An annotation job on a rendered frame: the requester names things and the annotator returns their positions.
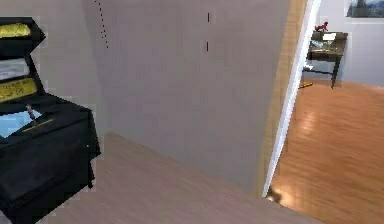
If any pale blue paper sheet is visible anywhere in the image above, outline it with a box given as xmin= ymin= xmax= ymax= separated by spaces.
xmin=0 ymin=109 xmax=43 ymax=139

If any red figurine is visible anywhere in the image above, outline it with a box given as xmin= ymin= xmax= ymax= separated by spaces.
xmin=314 ymin=21 xmax=330 ymax=33

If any dark brown side table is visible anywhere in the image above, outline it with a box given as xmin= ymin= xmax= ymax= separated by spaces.
xmin=302 ymin=31 xmax=349 ymax=90

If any black desk with shelves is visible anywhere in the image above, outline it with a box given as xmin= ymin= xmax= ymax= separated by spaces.
xmin=0 ymin=17 xmax=102 ymax=224

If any framed wall picture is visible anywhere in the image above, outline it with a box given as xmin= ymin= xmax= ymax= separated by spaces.
xmin=345 ymin=0 xmax=384 ymax=19

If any large yellow book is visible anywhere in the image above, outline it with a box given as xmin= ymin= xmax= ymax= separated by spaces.
xmin=0 ymin=77 xmax=39 ymax=104

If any brown pen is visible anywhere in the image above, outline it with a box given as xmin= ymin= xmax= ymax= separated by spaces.
xmin=26 ymin=103 xmax=37 ymax=124

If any white book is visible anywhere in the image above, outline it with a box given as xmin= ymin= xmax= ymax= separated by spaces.
xmin=0 ymin=58 xmax=31 ymax=81

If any yellow pencil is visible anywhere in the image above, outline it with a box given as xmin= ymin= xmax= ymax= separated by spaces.
xmin=21 ymin=118 xmax=54 ymax=133

